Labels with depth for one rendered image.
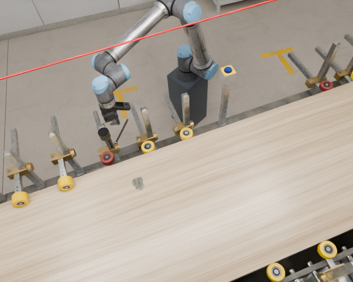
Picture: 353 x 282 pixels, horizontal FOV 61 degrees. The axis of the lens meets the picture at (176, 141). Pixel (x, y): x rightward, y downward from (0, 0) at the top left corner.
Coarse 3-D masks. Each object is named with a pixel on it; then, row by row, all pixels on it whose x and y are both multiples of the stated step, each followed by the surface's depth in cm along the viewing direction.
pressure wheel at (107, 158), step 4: (104, 152) 179; (108, 152) 179; (100, 156) 178; (104, 156) 178; (108, 156) 177; (112, 156) 177; (104, 160) 176; (108, 160) 176; (112, 160) 177; (104, 164) 178; (108, 164) 177
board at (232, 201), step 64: (256, 128) 183; (320, 128) 180; (64, 192) 167; (128, 192) 165; (192, 192) 163; (256, 192) 160; (320, 192) 158; (0, 256) 150; (64, 256) 148; (128, 256) 147; (192, 256) 145; (256, 256) 143
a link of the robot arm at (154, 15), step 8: (160, 0) 173; (168, 0) 172; (152, 8) 173; (160, 8) 173; (168, 8) 173; (144, 16) 171; (152, 16) 171; (160, 16) 174; (168, 16) 177; (136, 24) 169; (144, 24) 169; (152, 24) 172; (128, 32) 167; (136, 32) 167; (144, 32) 170; (120, 40) 165; (128, 40) 166; (112, 48) 163; (120, 48) 164; (128, 48) 167; (96, 56) 162; (104, 56) 161; (112, 56) 162; (120, 56) 166; (96, 64) 161; (104, 64) 159
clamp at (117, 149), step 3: (114, 144) 186; (117, 144) 186; (102, 147) 185; (105, 147) 185; (117, 147) 185; (102, 150) 184; (105, 150) 184; (108, 150) 184; (111, 150) 184; (114, 150) 184; (117, 150) 185; (99, 153) 183; (102, 153) 183; (114, 153) 187; (99, 156) 184
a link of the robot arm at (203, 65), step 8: (176, 0) 171; (184, 0) 170; (176, 8) 171; (184, 8) 168; (192, 8) 167; (200, 8) 172; (176, 16) 175; (184, 16) 170; (192, 16) 170; (200, 16) 175; (184, 24) 177; (200, 24) 184; (184, 32) 190; (192, 32) 184; (200, 32) 188; (192, 40) 191; (200, 40) 193; (192, 48) 200; (200, 48) 200; (200, 56) 207; (208, 56) 216; (192, 64) 227; (200, 64) 217; (208, 64) 218; (216, 64) 222; (200, 72) 224; (208, 72) 221
